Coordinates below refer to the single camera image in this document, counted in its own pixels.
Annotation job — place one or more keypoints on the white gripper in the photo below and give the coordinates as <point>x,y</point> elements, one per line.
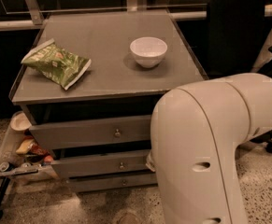
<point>150,162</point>

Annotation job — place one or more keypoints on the grey drawer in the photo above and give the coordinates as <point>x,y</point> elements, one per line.
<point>92,132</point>
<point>118,181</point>
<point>111,163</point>

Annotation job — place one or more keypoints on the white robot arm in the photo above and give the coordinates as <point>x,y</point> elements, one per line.
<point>194,132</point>

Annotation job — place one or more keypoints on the grey drawer cabinet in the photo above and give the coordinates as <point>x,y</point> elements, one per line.
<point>115,85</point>

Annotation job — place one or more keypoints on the white ceramic bowl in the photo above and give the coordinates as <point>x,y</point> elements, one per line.
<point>148,51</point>

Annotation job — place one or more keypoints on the clear plastic snack bin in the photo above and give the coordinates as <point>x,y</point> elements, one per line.
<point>22,159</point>

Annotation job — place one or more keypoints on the green chip bag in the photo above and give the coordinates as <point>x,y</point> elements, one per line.
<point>57,64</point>

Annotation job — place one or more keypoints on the black office chair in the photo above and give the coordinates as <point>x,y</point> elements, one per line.
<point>235,36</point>

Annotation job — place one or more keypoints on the metal railing bar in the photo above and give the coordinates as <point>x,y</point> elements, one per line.
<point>33,14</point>

